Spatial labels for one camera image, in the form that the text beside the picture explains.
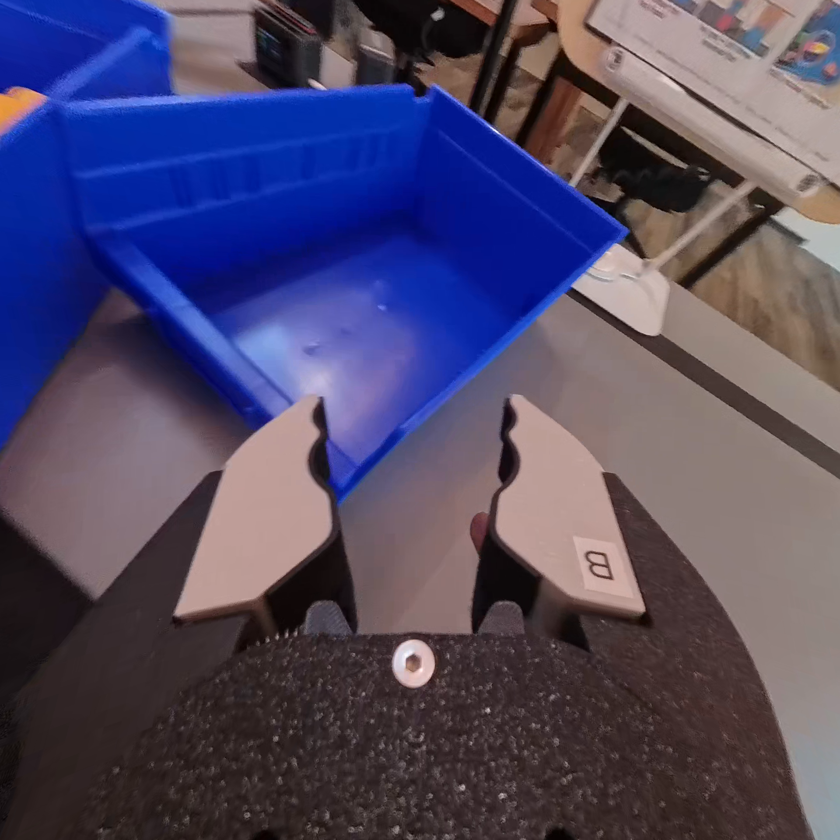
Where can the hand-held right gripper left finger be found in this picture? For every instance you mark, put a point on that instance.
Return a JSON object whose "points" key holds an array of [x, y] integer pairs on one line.
{"points": [[262, 525]]}

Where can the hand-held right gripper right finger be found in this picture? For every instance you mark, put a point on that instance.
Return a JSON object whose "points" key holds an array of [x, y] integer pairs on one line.
{"points": [[564, 518]]}

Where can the blue plastic bin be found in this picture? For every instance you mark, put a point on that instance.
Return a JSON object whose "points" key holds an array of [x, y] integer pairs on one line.
{"points": [[341, 315], [39, 262]]}

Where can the pile of mega blocks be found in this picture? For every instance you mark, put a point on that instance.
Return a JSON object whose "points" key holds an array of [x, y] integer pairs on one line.
{"points": [[19, 108]]}

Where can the white metal poster stand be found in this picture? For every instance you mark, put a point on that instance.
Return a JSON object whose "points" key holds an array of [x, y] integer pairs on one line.
{"points": [[646, 308]]}

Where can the black office chair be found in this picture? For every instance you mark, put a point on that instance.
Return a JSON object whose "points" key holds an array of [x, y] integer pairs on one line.
{"points": [[656, 180]]}

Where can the black battery charger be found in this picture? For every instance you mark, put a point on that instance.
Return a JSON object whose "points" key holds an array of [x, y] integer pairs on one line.
{"points": [[375, 62], [285, 46]]}

